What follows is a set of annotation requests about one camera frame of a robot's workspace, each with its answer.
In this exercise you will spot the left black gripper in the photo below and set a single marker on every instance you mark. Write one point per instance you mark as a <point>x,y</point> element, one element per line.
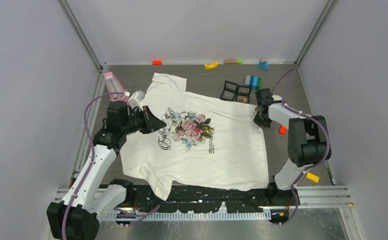
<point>151,122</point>

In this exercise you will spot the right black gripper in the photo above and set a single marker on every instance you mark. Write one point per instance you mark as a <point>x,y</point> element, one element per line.
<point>261,123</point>

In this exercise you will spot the round orange blue brooch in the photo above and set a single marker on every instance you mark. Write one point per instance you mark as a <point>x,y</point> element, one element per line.
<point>244,99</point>

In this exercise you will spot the white floral t-shirt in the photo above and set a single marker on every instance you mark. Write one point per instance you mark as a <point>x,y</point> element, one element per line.
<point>206,142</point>

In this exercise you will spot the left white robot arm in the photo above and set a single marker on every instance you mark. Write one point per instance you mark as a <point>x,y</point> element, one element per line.
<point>78,215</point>

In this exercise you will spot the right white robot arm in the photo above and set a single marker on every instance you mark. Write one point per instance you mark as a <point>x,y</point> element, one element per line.
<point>308,141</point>

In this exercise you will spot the stacked blue green blocks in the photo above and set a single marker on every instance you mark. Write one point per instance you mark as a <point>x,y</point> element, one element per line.
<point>253,81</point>

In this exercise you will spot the black display case right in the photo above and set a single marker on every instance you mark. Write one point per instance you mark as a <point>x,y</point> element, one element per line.
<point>242,90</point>

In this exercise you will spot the black display case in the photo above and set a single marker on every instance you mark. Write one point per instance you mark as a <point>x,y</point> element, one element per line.
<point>242,90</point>
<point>229,92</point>

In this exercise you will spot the light blue roof block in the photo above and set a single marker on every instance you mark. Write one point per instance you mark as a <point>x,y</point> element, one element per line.
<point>263,64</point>

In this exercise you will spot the black display case left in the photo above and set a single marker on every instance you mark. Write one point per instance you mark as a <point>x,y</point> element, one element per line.
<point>229,92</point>

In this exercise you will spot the red orange flat block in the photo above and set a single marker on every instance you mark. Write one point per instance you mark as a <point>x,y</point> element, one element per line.
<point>282,130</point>

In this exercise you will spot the pink box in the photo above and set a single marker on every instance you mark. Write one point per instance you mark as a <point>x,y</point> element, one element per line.
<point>114,86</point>

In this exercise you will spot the tan and green block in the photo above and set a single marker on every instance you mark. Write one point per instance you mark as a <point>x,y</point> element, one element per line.
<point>233,61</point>

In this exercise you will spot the yellow arch block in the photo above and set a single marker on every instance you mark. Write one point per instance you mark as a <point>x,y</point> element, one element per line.
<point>211,65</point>

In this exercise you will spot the small red block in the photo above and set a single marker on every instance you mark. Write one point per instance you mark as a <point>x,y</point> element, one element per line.
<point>156,62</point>

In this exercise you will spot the yellow block on rail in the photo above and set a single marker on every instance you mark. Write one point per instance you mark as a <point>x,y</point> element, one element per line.
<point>312,177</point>

